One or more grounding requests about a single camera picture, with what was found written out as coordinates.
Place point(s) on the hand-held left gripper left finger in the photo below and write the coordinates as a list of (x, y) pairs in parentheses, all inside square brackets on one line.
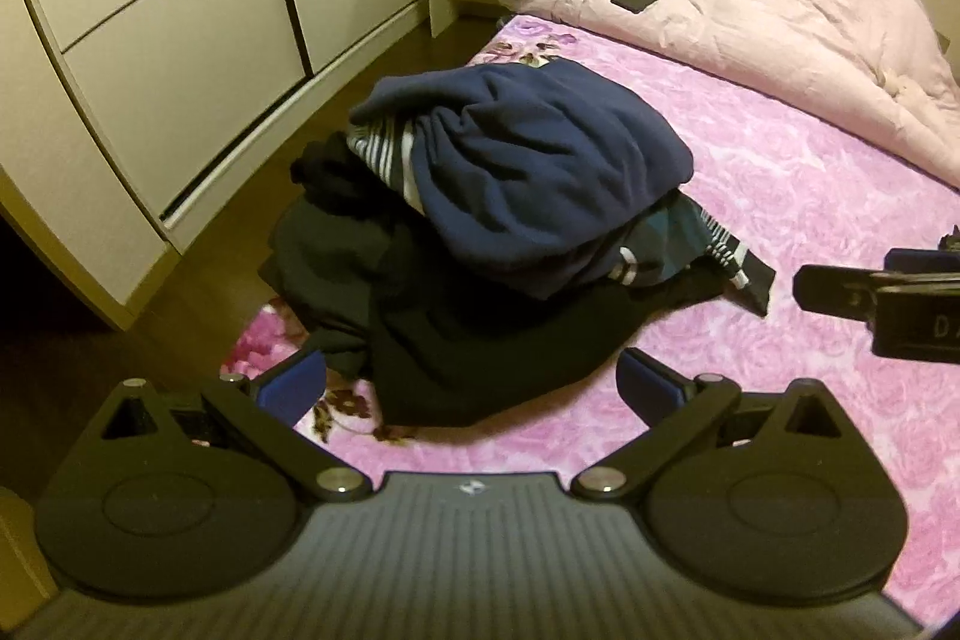
[(294, 381)]

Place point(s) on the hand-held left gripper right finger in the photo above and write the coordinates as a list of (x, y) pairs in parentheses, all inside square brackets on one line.
[(646, 385)]

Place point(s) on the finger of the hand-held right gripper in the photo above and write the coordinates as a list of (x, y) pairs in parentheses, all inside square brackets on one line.
[(832, 289)]

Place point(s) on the navy sleeveless garment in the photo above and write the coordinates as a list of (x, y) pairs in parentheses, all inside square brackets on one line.
[(540, 175)]

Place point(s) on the pink floral blanket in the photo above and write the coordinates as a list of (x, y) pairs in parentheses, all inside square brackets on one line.
[(787, 175)]

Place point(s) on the dark teal striped garment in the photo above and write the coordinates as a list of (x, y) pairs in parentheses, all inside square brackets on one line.
[(675, 235)]

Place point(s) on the black garment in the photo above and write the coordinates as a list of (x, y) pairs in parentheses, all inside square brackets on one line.
[(480, 355)]

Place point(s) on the pale pink quilt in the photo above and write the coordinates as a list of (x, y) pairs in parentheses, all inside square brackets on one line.
[(750, 10)]

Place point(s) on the cream sliding wardrobe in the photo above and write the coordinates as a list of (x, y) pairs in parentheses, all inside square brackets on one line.
[(165, 48)]

